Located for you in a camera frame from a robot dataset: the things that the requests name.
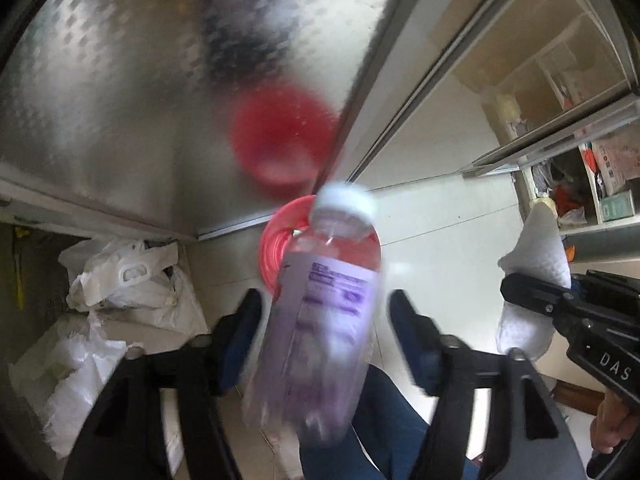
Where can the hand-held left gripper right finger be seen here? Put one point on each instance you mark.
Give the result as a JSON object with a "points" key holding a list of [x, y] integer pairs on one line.
{"points": [[410, 330]]}

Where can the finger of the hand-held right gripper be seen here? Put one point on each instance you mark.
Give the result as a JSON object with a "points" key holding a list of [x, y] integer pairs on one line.
{"points": [[530, 295], [610, 287]]}

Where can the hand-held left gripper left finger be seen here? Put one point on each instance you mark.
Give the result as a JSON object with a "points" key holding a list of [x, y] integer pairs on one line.
{"points": [[245, 330]]}

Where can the white paper towel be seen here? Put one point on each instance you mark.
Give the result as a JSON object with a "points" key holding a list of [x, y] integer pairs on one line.
{"points": [[542, 250]]}

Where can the clear plastic bottle purple label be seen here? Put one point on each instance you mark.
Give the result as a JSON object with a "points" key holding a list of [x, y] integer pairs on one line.
{"points": [[320, 320]]}

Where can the white plastic trash bag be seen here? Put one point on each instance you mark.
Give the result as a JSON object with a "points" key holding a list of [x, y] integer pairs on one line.
{"points": [[75, 370]]}

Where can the person's right hand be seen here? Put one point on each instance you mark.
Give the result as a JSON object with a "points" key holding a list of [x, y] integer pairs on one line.
{"points": [[612, 425]]}

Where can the green carton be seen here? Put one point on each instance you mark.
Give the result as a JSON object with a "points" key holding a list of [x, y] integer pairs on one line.
{"points": [[617, 207]]}

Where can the red plastic basin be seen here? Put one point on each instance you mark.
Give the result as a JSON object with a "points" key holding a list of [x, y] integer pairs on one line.
{"points": [[280, 255]]}

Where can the person's blue trouser leg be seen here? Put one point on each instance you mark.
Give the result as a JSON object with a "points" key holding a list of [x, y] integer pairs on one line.
{"points": [[385, 425]]}

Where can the white printed box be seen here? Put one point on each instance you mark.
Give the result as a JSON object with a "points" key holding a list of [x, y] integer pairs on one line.
{"points": [[615, 160]]}

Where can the open storage cabinet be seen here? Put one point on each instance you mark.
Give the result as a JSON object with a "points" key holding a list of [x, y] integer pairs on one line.
{"points": [[545, 60]]}

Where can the metal cabinet door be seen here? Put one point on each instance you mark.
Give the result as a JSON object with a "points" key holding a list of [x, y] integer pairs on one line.
{"points": [[125, 110]]}

